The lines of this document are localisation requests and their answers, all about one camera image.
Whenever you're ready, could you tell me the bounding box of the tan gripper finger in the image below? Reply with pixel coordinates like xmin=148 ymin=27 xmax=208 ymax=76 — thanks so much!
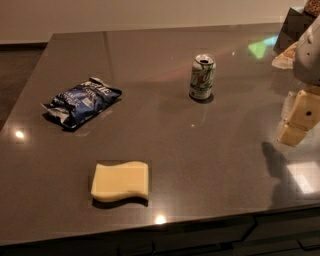
xmin=277 ymin=89 xmax=320 ymax=146
xmin=281 ymin=91 xmax=297 ymax=120

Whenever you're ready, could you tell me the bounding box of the yellow sponge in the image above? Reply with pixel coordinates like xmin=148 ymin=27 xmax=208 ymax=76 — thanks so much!
xmin=91 ymin=161 xmax=149 ymax=203

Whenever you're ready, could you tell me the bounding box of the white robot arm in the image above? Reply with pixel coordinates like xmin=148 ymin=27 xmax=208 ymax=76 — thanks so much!
xmin=277 ymin=17 xmax=320 ymax=146

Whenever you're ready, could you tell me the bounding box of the light crumpled snack bag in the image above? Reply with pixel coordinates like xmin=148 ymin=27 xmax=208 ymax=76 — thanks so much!
xmin=272 ymin=42 xmax=298 ymax=70

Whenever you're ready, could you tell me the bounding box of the blue chip bag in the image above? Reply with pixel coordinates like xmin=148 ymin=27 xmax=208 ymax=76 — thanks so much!
xmin=43 ymin=77 xmax=122 ymax=129

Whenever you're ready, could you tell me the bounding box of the dark box in corner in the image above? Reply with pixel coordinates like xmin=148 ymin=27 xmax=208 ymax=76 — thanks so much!
xmin=273 ymin=7 xmax=315 ymax=54

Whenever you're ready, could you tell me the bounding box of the green white soda can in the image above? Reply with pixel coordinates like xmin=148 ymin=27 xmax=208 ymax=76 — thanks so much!
xmin=189 ymin=54 xmax=216 ymax=100

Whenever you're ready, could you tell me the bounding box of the dark cabinet drawer front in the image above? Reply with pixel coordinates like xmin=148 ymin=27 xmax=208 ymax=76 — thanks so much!
xmin=0 ymin=207 xmax=320 ymax=256

